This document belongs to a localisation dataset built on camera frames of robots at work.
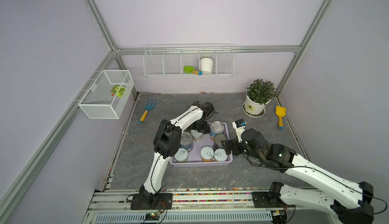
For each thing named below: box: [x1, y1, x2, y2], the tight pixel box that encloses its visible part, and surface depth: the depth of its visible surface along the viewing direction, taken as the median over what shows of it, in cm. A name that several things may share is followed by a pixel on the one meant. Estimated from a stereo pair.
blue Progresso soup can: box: [209, 120, 225, 141], surface depth 91 cm
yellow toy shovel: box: [275, 105, 287, 130], surface depth 110 cm
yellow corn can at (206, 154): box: [200, 146, 215, 163], surface depth 85 cm
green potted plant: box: [246, 78, 278, 105], surface depth 98 cm
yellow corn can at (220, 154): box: [213, 147, 228, 162], surface depth 84 cm
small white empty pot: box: [200, 57, 214, 75], surface depth 95 cm
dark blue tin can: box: [179, 131, 194, 153], surface depth 86 cm
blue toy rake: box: [139, 98, 158, 124], surface depth 114 cm
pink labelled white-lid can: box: [190, 129, 204, 142], surface depth 92 cm
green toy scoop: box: [182, 65, 203, 76], surface depth 102 cm
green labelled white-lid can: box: [173, 147, 188, 163], surface depth 85 cm
